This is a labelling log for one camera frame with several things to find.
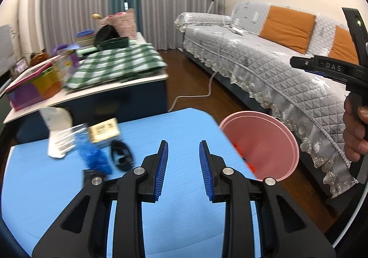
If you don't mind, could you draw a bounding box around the blue plastic bag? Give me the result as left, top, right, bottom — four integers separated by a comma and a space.
75, 129, 113, 175

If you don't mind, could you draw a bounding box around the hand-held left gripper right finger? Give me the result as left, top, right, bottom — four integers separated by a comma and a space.
199, 140, 337, 258

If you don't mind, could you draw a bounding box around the black fabric scrunchie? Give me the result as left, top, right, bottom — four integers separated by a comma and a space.
83, 169, 107, 186

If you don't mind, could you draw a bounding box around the green checked cloth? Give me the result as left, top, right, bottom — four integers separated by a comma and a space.
62, 44, 169, 92

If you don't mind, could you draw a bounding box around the yellow cardboard box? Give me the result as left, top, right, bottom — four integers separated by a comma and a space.
88, 118, 121, 143

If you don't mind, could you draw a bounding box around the grey quilted sofa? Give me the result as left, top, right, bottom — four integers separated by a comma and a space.
174, 2, 368, 215

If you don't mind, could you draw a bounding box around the stack of plastic bowls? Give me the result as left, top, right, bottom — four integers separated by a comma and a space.
76, 29, 95, 47

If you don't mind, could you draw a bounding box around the person's right hand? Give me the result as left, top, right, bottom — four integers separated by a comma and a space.
343, 94, 368, 158

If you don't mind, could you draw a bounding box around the clear plastic jug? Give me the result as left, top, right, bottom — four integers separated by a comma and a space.
52, 45, 79, 82

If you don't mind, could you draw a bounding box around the blue table mat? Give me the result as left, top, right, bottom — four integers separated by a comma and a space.
0, 108, 259, 258

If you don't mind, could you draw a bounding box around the white power cable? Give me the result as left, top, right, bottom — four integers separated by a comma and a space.
167, 24, 239, 112

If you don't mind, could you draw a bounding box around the colourful storage box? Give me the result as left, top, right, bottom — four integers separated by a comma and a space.
5, 58, 62, 112

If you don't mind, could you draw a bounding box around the dark green tray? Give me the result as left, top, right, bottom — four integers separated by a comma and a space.
96, 37, 130, 52

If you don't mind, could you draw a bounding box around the white standing air conditioner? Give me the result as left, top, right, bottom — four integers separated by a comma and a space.
18, 0, 45, 56

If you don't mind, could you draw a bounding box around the black plastic bag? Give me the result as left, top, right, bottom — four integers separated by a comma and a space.
110, 140, 135, 172

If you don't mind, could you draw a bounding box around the pink plastic bin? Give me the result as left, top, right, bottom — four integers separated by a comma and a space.
219, 111, 300, 182

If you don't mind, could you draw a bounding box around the white-topped coffee table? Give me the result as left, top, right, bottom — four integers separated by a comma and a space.
3, 32, 170, 143

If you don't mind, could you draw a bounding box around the pink woven basket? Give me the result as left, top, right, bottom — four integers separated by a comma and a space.
99, 9, 137, 41

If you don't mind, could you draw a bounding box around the small photo frame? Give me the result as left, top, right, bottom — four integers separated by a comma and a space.
14, 58, 29, 73

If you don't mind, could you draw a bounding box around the brown glossy ornament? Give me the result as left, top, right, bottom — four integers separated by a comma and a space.
30, 50, 55, 67

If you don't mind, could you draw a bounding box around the black hat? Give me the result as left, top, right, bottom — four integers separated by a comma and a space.
93, 25, 121, 46

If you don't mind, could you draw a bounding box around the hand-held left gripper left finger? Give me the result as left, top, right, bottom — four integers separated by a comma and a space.
32, 140, 169, 258

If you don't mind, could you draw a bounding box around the orange cushion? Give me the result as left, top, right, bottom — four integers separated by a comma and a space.
259, 5, 317, 54
328, 25, 360, 60

